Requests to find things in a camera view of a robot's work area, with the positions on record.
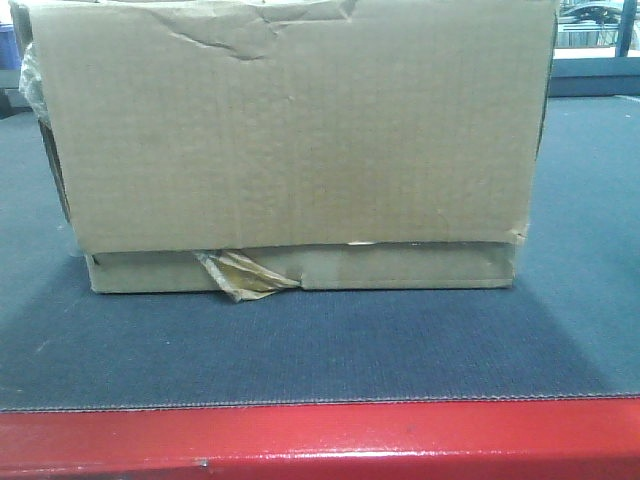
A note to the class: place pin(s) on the dark grey conveyor belt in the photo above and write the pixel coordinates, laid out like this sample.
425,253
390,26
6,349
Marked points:
569,326

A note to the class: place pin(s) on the red conveyor frame edge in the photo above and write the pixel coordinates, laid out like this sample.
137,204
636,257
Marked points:
550,439

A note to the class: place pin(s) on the brown cardboard carton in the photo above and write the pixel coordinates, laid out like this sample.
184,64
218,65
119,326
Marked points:
252,147

